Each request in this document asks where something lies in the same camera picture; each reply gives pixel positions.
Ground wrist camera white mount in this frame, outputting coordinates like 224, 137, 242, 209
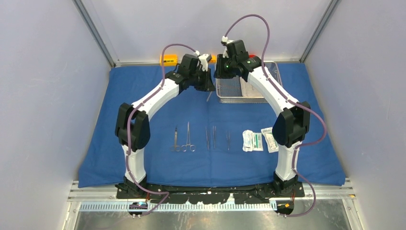
194, 50, 212, 71
221, 36, 233, 58

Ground small orange toy block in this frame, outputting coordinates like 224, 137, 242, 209
209, 55, 217, 63

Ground aluminium frame post left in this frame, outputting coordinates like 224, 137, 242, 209
72, 0, 117, 68

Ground aluminium frame rail right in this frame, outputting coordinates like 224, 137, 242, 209
299, 0, 341, 63

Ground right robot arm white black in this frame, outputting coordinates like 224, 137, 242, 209
214, 37, 310, 197

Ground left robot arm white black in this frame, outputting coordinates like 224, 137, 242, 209
115, 53, 215, 198

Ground blue surgical wrap cloth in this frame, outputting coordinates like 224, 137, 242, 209
78, 62, 347, 188

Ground wire mesh steel tray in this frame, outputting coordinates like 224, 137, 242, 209
215, 77, 267, 104

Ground white gauze roll packet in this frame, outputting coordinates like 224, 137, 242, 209
242, 130, 253, 152

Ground pointed steel tweezers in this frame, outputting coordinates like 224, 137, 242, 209
226, 131, 231, 151

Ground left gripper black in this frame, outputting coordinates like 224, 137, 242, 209
190, 68, 216, 92

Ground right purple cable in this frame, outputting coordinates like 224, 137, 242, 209
221, 14, 328, 218

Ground blunt steel tweezers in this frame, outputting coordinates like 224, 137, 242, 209
213, 126, 216, 149

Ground steel hemostat ring handles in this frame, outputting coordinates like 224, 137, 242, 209
181, 122, 196, 152

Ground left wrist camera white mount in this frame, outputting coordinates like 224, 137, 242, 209
194, 50, 212, 71

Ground aluminium front rail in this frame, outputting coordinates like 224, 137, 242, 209
68, 179, 357, 212

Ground green white sterile packet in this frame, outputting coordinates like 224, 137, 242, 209
251, 133, 263, 151

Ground yellow toy block large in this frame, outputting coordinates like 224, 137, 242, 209
159, 54, 178, 67

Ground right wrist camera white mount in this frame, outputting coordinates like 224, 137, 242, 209
221, 36, 233, 58

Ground purple cable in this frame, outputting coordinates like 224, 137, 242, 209
221, 14, 328, 218
125, 43, 201, 218

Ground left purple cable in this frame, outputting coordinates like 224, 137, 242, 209
125, 43, 201, 218

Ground steel forceps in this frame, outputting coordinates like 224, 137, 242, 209
205, 127, 210, 150

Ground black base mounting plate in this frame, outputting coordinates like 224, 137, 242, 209
115, 181, 306, 206

